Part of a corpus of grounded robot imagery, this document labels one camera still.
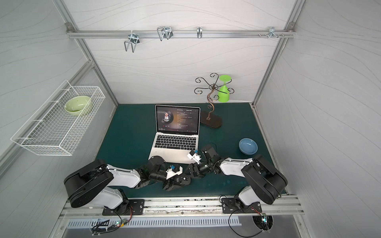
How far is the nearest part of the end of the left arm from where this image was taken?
73cm

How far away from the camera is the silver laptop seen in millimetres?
956

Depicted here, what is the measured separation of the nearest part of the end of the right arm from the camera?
0.73 meters
